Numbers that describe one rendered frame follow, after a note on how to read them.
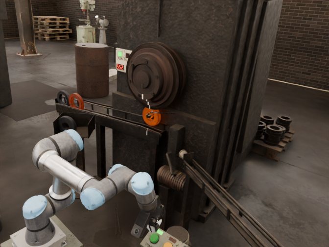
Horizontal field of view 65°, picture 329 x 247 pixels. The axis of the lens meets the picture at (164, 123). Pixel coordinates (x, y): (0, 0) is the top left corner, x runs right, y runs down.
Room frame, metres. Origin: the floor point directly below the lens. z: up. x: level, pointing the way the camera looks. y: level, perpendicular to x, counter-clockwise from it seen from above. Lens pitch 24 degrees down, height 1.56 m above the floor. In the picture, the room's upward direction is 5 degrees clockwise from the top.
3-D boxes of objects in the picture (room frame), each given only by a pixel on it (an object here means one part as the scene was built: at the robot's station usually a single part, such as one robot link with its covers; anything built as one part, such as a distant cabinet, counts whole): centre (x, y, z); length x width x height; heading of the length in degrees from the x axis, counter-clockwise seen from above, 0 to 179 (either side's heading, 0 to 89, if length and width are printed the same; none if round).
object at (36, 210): (1.03, 0.63, 0.54); 0.13 x 0.12 x 0.14; 145
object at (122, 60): (2.08, 0.33, 1.15); 0.26 x 0.02 x 0.18; 57
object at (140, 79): (1.73, 0.16, 1.11); 0.28 x 0.06 x 0.28; 57
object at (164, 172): (1.52, -0.10, 0.27); 0.22 x 0.13 x 0.53; 57
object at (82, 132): (1.85, 0.71, 0.36); 0.26 x 0.20 x 0.72; 92
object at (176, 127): (1.69, -0.10, 0.68); 0.11 x 0.08 x 0.24; 147
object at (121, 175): (0.82, 0.15, 0.95); 0.11 x 0.11 x 0.08; 55
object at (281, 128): (3.35, -1.13, 0.22); 1.20 x 0.81 x 0.44; 55
